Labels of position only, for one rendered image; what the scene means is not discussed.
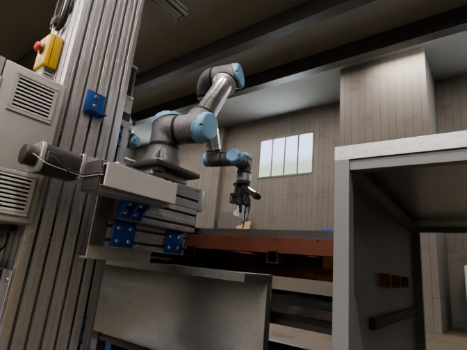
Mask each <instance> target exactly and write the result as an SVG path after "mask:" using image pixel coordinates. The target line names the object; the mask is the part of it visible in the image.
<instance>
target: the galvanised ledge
mask: <svg viewBox="0 0 467 350"><path fill-rule="evenodd" d="M105 265H114V266H120V267H130V268H136V269H146V270H152V271H158V272H168V273H174V274H185V275H191V276H201V277H206V278H217V279H222V280H228V281H239V282H246V283H272V275H268V274H255V273H249V272H236V271H229V270H222V269H210V268H203V267H191V266H183V265H171V264H163V263H155V262H151V263H141V262H124V261H114V260H106V264H105Z"/></svg>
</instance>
